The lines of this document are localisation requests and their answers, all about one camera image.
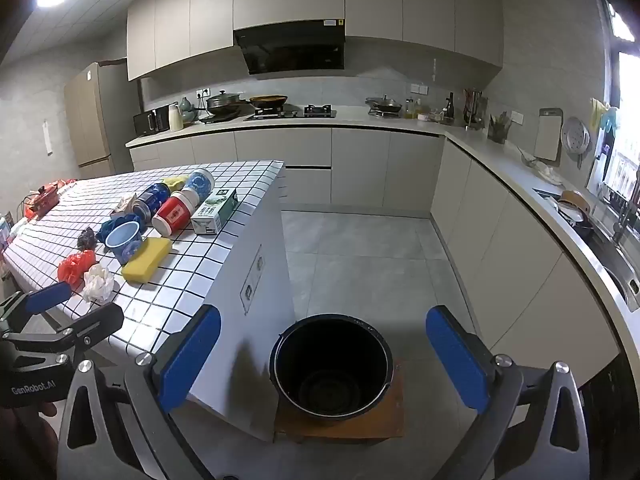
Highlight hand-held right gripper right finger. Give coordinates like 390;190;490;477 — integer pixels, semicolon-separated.
425;304;592;480

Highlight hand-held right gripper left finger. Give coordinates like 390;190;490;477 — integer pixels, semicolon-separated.
56;304;222;480

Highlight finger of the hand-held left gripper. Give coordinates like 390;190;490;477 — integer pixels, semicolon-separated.
0;281;72;331
0;304;125;367

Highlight white paper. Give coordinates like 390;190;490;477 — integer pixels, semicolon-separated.
82;264;117;303

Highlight red plastic bag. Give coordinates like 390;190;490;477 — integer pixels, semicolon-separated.
57;251;97;288

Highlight yellow sponge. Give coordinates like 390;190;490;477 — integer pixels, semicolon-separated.
121;237;173;283

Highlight blue plastic cup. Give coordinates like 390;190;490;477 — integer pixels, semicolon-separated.
104;220;143;266

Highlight blue cloth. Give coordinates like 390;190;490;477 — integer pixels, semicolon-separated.
96;214;151;246

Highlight black plastic bucket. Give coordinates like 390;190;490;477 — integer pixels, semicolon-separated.
269;313;396;421

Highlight red white paper cup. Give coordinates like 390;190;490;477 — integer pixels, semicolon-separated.
151;191;200;237

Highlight blue drink can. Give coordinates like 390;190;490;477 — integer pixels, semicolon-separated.
131;182;172;221

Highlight green white milk carton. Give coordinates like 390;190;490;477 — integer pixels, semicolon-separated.
190;187;238;236

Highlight blue white paper cup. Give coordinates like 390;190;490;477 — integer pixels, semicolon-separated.
180;168;216;206

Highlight person's left hand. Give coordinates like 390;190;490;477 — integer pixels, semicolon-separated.
0;402;60;480

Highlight white tiled kitchen island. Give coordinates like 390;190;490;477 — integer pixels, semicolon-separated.
2;160;296;443

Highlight island socket panel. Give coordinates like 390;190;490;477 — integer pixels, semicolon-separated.
240;245;264;316

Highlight small red pot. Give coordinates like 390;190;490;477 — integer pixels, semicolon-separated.
25;182;63;218

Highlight low wooden stool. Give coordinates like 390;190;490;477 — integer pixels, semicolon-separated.
274;360;407;445

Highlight beige refrigerator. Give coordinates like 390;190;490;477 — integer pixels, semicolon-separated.
63;61;143;181

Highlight steel kitchen sink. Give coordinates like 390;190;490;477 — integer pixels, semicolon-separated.
532;187;640;313

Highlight brown bowl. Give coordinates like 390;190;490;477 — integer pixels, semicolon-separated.
559;190;593;216

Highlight black microwave oven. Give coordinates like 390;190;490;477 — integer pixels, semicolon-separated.
132;106;173;137

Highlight white rag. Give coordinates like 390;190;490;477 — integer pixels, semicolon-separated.
535;162;563;185

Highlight metal faucet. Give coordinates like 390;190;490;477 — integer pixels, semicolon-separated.
602;180;640;243

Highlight beige base cabinets with counter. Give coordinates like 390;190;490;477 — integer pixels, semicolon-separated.
125;105;640;401

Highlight dark utensil holder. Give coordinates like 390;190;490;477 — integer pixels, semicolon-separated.
487;111;511;144

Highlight white cutting board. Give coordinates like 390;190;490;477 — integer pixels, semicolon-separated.
534;107;564;161

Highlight perforated metal steamer plate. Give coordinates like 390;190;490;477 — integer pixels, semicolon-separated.
561;116;592;168

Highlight lidded cooking pot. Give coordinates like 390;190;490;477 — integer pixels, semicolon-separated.
206;90;251;115

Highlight kitchen utensil rack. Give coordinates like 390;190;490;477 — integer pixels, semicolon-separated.
462;88;488;128

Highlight black gas stove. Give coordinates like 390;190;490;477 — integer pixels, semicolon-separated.
243;104;337;121

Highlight lidded metal wok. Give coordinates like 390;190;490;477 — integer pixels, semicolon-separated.
365;94;403;113

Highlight black frying pan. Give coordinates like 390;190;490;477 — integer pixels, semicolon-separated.
248;94;289;109

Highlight kitchen window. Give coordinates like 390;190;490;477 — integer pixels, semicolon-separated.
605;50;640;191

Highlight black range hood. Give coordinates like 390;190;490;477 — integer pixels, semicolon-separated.
233;19;346;76

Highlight beige upper wall cabinets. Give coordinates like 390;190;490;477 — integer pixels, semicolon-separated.
126;0;503;82

